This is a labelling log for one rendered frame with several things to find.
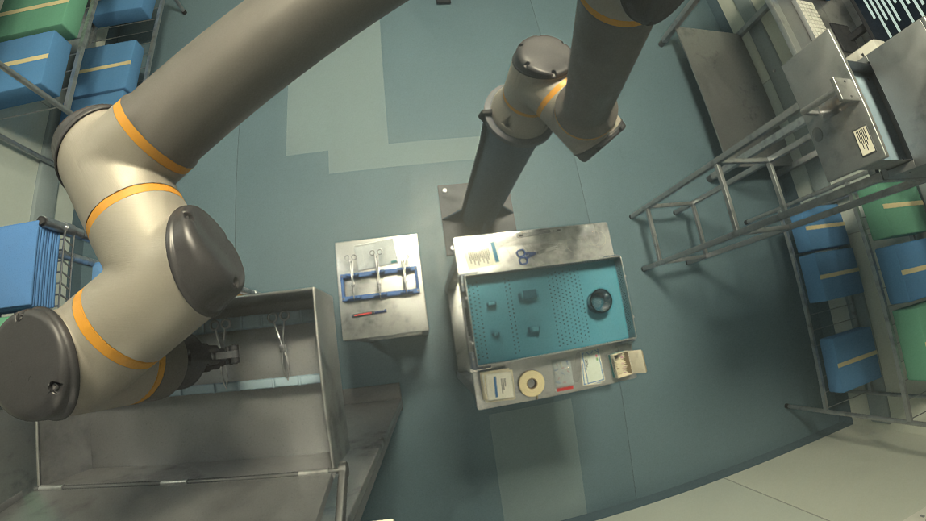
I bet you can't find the beige open box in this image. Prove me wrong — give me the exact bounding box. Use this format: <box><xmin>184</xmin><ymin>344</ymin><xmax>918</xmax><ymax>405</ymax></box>
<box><xmin>609</xmin><ymin>348</ymin><xmax>648</xmax><ymax>381</ymax></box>

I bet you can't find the steel bin cabinet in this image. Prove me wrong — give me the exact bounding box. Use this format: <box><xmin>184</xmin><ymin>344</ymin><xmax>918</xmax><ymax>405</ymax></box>
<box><xmin>0</xmin><ymin>286</ymin><xmax>404</xmax><ymax>521</ymax></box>

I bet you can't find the blue cloth wire cart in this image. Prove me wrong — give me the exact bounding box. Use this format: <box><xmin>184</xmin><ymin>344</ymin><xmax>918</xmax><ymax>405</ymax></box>
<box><xmin>0</xmin><ymin>215</ymin><xmax>98</xmax><ymax>315</ymax></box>

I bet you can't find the white square box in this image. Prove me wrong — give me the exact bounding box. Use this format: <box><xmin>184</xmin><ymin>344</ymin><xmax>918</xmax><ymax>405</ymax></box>
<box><xmin>478</xmin><ymin>367</ymin><xmax>517</xmax><ymax>402</ymax></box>

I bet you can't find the steel wire shelf unit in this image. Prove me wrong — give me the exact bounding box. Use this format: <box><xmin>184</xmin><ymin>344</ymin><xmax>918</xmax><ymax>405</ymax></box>
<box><xmin>0</xmin><ymin>0</ymin><xmax>188</xmax><ymax>169</ymax></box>
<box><xmin>783</xmin><ymin>168</ymin><xmax>926</xmax><ymax>429</ymax></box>

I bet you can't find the blue storage box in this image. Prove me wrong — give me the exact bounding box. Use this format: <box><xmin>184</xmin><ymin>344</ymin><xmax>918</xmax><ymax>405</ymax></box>
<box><xmin>789</xmin><ymin>205</ymin><xmax>849</xmax><ymax>254</ymax></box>
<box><xmin>73</xmin><ymin>39</ymin><xmax>146</xmax><ymax>100</ymax></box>
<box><xmin>876</xmin><ymin>238</ymin><xmax>926</xmax><ymax>306</ymax></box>
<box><xmin>91</xmin><ymin>0</ymin><xmax>158</xmax><ymax>29</ymax></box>
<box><xmin>799</xmin><ymin>246</ymin><xmax>863</xmax><ymax>304</ymax></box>
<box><xmin>819</xmin><ymin>326</ymin><xmax>884</xmax><ymax>394</ymax></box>
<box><xmin>0</xmin><ymin>29</ymin><xmax>73</xmax><ymax>111</ymax></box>

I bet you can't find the steel instrument table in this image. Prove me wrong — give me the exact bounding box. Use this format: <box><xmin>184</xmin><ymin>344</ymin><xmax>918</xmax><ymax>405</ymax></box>
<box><xmin>448</xmin><ymin>222</ymin><xmax>649</xmax><ymax>413</ymax></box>

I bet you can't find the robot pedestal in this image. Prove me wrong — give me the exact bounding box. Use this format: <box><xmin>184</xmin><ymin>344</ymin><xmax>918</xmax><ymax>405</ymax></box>
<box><xmin>437</xmin><ymin>124</ymin><xmax>545</xmax><ymax>254</ymax></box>

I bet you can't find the steel box machine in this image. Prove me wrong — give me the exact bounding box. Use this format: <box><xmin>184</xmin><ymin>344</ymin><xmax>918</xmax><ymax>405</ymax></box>
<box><xmin>780</xmin><ymin>27</ymin><xmax>926</xmax><ymax>190</ymax></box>

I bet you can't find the steel bench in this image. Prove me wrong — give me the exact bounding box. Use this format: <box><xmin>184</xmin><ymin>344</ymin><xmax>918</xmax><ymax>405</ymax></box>
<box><xmin>675</xmin><ymin>27</ymin><xmax>781</xmax><ymax>181</ymax></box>

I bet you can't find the grey sheet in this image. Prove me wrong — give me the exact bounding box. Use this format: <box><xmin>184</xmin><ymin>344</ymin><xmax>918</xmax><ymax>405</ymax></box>
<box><xmin>352</xmin><ymin>238</ymin><xmax>400</xmax><ymax>266</ymax></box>

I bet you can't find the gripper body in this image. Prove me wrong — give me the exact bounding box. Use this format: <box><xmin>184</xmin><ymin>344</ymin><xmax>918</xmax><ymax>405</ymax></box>
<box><xmin>185</xmin><ymin>338</ymin><xmax>240</xmax><ymax>389</ymax></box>

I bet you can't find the steel towel clip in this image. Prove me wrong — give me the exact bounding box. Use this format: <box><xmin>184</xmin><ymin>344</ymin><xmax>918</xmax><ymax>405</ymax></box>
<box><xmin>269</xmin><ymin>311</ymin><xmax>294</xmax><ymax>380</ymax></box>

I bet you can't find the dark monitor screen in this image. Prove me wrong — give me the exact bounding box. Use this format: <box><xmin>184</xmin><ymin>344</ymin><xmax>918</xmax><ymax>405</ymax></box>
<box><xmin>852</xmin><ymin>0</ymin><xmax>926</xmax><ymax>42</ymax></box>

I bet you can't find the small steel side table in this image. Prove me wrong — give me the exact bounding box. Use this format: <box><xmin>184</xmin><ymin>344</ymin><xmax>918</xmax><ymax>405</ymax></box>
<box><xmin>334</xmin><ymin>231</ymin><xmax>430</xmax><ymax>343</ymax></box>

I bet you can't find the green storage box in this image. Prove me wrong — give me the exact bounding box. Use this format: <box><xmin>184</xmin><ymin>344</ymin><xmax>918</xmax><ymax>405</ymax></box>
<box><xmin>892</xmin><ymin>302</ymin><xmax>926</xmax><ymax>381</ymax></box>
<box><xmin>860</xmin><ymin>183</ymin><xmax>926</xmax><ymax>240</ymax></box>
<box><xmin>0</xmin><ymin>0</ymin><xmax>90</xmax><ymax>43</ymax></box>

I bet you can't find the teal perforated instrument tray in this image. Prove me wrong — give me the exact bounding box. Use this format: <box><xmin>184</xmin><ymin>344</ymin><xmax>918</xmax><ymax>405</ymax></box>
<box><xmin>458</xmin><ymin>254</ymin><xmax>639</xmax><ymax>371</ymax></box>

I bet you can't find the white keyboard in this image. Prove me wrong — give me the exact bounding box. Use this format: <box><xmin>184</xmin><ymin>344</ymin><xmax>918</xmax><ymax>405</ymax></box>
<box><xmin>791</xmin><ymin>0</ymin><xmax>828</xmax><ymax>39</ymax></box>

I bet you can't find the steel tube frame trolley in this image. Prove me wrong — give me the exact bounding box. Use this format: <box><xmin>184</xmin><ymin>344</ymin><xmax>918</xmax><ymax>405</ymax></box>
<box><xmin>628</xmin><ymin>85</ymin><xmax>873</xmax><ymax>274</ymax></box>

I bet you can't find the blue instrument rack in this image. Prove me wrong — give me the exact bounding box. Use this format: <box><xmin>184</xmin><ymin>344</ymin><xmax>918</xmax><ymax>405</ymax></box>
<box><xmin>340</xmin><ymin>265</ymin><xmax>421</xmax><ymax>303</ymax></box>

